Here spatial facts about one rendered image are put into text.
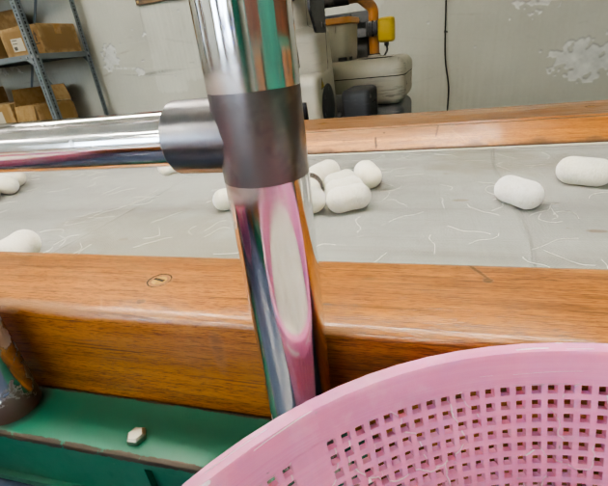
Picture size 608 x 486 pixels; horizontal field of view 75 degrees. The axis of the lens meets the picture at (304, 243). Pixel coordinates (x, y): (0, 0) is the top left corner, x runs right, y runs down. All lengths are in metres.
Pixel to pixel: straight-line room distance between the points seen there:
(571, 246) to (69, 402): 0.28
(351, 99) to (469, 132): 0.62
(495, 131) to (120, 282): 0.41
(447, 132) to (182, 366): 0.39
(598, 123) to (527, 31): 1.87
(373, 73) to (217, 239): 0.98
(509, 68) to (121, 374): 2.29
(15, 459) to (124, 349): 0.09
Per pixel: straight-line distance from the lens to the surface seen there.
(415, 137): 0.49
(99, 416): 0.22
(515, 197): 0.31
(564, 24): 2.40
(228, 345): 0.17
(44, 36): 3.07
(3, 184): 0.57
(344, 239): 0.27
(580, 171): 0.37
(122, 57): 3.16
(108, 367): 0.22
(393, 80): 1.22
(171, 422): 0.20
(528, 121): 0.51
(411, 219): 0.30
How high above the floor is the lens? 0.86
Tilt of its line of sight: 26 degrees down
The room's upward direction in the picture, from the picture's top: 7 degrees counter-clockwise
